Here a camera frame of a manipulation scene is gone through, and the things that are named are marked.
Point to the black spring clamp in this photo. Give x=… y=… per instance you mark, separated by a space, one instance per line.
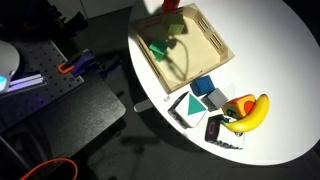
x=71 y=21

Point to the dark spring clamp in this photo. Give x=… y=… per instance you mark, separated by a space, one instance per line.
x=110 y=66

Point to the white box teal triangle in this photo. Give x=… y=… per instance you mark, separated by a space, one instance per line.
x=191 y=110

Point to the small white tag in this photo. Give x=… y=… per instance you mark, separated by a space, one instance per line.
x=167 y=98

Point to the yellow banana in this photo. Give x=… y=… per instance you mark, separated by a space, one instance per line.
x=253 y=118

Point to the silver metal bar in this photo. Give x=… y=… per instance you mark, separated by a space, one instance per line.
x=26 y=82

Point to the wooden tray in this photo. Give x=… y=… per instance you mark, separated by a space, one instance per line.
x=193 y=56

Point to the orange cube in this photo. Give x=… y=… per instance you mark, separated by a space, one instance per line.
x=170 y=5

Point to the grey cube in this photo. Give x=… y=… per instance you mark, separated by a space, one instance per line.
x=216 y=99

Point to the white table base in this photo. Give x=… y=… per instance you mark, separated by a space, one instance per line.
x=143 y=106

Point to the blue cube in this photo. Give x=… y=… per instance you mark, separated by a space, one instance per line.
x=203 y=85

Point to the yellow cube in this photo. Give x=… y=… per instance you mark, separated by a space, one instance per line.
x=175 y=29

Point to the green triangle block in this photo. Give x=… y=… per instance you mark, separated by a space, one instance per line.
x=158 y=48

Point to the black flat plate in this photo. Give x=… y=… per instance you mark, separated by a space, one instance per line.
x=83 y=110

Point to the black perforated board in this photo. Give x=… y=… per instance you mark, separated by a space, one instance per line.
x=43 y=60

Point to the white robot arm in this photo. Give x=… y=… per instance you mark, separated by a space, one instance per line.
x=8 y=60

